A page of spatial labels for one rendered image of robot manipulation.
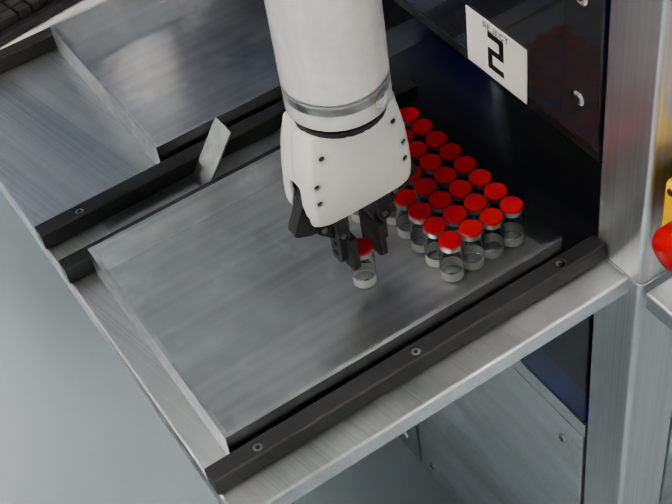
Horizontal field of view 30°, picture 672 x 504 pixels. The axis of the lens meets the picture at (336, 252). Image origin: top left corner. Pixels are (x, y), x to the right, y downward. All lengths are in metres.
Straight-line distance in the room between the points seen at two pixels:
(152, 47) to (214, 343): 0.44
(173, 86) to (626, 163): 0.54
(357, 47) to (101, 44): 0.60
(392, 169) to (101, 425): 1.27
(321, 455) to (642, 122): 0.36
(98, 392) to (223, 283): 1.12
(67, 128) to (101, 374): 0.98
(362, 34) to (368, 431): 0.33
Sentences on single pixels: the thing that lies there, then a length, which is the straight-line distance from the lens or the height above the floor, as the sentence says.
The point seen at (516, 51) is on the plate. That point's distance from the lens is 1.09.
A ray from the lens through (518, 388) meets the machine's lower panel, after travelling 1.46.
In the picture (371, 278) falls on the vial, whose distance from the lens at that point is 1.11.
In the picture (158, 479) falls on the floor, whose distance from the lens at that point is 2.12.
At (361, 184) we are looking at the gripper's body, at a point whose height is 1.02.
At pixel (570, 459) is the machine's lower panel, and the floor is 0.51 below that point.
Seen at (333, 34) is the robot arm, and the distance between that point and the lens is 0.89.
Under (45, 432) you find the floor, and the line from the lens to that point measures 2.23.
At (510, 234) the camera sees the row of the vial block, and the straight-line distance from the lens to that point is 1.13.
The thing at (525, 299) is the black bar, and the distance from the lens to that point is 1.09.
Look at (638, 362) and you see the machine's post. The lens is 1.21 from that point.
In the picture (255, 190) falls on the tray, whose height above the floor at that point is 0.88.
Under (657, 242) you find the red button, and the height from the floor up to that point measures 1.00.
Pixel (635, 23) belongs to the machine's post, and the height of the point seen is 1.15.
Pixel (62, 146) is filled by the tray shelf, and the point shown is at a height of 0.88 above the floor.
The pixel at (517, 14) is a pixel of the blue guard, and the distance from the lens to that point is 1.07.
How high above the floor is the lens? 1.73
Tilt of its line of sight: 47 degrees down
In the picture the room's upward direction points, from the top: 10 degrees counter-clockwise
